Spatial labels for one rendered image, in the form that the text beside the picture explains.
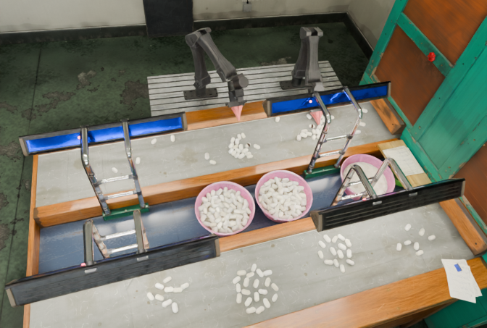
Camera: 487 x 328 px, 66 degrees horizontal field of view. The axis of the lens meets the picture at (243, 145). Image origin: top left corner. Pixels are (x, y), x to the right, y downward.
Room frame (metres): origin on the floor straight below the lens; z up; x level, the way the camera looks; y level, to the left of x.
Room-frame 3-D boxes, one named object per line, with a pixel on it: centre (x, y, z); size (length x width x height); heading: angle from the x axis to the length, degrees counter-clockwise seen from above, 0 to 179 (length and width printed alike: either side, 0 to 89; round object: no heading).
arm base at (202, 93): (1.59, 0.29, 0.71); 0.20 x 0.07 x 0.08; 109
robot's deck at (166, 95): (1.45, -0.07, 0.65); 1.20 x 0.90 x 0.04; 109
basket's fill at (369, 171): (1.08, -0.62, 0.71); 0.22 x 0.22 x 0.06
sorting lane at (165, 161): (1.17, 0.07, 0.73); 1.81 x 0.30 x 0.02; 112
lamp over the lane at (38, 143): (0.91, 0.54, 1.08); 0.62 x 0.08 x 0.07; 112
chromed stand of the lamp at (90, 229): (0.46, 0.36, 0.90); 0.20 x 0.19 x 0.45; 112
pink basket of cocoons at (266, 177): (0.92, -0.21, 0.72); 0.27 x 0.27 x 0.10
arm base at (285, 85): (1.79, -0.27, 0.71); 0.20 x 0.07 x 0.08; 109
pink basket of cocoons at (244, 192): (0.81, 0.04, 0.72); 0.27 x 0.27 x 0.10
